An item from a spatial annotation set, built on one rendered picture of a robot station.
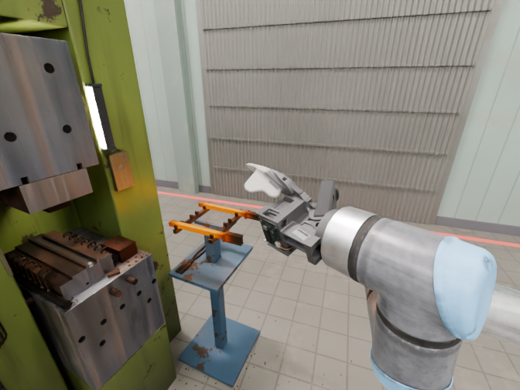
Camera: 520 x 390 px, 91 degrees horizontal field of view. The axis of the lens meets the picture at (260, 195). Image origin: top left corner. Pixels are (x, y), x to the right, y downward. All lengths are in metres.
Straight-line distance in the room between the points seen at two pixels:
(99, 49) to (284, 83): 2.45
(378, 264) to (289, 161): 3.27
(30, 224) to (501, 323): 1.66
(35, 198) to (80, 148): 0.21
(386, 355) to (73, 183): 1.02
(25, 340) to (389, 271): 1.33
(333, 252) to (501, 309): 0.30
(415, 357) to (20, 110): 1.05
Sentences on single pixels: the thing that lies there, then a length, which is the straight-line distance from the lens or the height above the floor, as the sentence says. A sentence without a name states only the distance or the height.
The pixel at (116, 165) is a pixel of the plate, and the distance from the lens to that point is 1.33.
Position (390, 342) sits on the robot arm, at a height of 1.37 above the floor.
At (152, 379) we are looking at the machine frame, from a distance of 1.77.
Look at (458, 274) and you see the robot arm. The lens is 0.30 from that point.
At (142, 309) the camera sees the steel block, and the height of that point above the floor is 0.67.
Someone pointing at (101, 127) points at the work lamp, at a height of 1.48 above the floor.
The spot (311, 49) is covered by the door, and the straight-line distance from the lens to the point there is 3.39.
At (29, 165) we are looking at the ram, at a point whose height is 1.42.
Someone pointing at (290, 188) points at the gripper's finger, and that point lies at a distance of 0.42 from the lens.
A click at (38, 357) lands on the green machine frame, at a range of 1.50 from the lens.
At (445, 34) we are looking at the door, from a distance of 3.46.
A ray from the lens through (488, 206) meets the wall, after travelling 4.01.
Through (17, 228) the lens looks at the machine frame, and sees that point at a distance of 1.61.
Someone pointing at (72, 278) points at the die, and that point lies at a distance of 1.21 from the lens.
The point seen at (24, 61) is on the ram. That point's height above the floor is 1.70.
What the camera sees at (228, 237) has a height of 0.99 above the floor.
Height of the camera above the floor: 1.64
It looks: 24 degrees down
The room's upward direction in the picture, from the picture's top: straight up
